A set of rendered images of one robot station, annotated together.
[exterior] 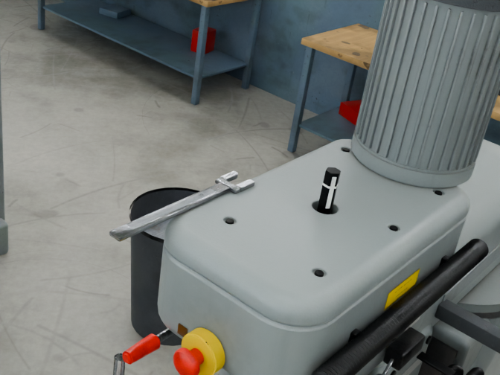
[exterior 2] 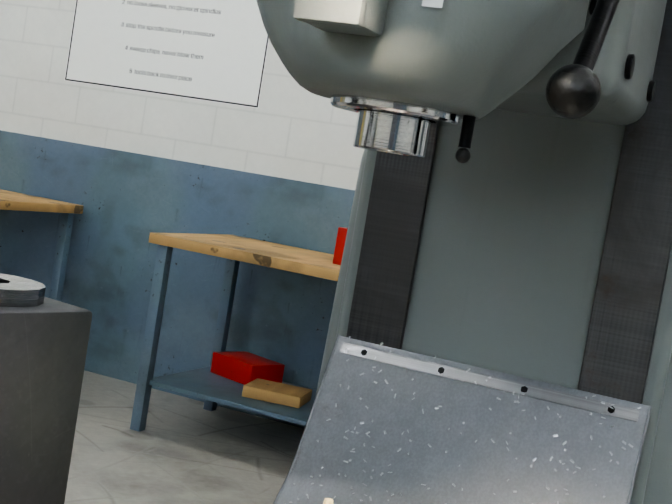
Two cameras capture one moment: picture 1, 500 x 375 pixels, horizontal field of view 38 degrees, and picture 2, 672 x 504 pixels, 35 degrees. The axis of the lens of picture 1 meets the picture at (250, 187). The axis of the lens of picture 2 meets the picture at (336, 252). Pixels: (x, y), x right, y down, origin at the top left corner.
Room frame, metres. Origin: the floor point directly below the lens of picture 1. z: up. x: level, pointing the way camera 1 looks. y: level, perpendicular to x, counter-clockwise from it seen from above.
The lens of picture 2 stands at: (0.20, 0.07, 1.26)
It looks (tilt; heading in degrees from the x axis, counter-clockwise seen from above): 4 degrees down; 347
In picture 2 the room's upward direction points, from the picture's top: 9 degrees clockwise
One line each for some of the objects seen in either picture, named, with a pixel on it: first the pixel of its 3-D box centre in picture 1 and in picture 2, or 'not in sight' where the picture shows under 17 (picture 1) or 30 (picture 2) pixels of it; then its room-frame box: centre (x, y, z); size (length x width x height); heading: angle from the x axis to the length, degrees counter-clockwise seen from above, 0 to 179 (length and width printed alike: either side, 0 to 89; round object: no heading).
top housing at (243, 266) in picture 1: (320, 249); not in sight; (0.89, -0.12, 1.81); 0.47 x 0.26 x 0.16; 145
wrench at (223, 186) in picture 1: (184, 204); not in sight; (0.82, 0.08, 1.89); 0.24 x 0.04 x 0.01; 145
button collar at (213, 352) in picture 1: (202, 352); not in sight; (0.69, 0.03, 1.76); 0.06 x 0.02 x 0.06; 55
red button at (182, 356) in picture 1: (190, 361); not in sight; (0.67, 0.04, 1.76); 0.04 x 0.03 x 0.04; 55
